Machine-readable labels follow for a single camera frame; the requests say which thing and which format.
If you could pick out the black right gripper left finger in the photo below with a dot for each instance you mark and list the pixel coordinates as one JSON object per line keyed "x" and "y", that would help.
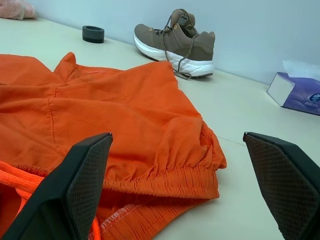
{"x": 60, "y": 190}

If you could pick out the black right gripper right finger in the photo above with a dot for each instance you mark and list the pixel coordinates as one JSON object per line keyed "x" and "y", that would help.
{"x": 287, "y": 180}

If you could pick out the purple tissue box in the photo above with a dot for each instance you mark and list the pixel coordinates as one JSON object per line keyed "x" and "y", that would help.
{"x": 297, "y": 92}

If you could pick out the brown sneaker with white sole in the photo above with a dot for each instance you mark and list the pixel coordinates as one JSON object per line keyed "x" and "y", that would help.
{"x": 175, "y": 47}

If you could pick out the pink fluffy cloth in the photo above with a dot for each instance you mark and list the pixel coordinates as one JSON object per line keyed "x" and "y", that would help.
{"x": 15, "y": 8}

